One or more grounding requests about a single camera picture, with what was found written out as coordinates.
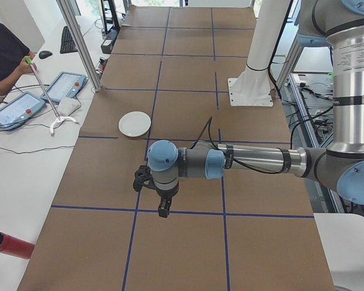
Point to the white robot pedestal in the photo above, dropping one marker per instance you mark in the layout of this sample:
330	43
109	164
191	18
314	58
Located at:
252	87

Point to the person in black shirt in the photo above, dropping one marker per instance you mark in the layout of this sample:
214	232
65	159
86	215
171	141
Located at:
12	59

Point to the teach pendant tablet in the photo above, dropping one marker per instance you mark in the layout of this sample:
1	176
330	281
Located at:
65	85
19	110

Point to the aluminium frame post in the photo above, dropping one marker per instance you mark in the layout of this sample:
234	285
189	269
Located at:
70	19

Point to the black computer mouse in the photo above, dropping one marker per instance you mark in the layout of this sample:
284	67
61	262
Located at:
43	54

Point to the red cylinder bottle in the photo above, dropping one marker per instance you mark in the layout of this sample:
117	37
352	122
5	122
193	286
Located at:
13	246

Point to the near teach pendant tablet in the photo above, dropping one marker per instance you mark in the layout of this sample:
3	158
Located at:
19	110

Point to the silver grabber stick tool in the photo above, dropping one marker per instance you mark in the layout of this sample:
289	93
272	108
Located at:
59	119

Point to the white plate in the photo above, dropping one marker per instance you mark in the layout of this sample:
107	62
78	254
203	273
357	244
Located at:
134	124

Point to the far teach pendant tablet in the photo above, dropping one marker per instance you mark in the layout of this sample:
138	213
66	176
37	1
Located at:
65	85

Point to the white crumpled cloth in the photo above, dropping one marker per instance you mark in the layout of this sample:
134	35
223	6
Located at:
67	106

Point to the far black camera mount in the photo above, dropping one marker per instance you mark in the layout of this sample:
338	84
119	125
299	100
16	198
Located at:
143	178

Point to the black box device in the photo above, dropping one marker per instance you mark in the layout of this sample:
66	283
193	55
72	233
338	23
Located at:
108	43

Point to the black keyboard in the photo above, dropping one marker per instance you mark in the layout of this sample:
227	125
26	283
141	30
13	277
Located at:
67	43

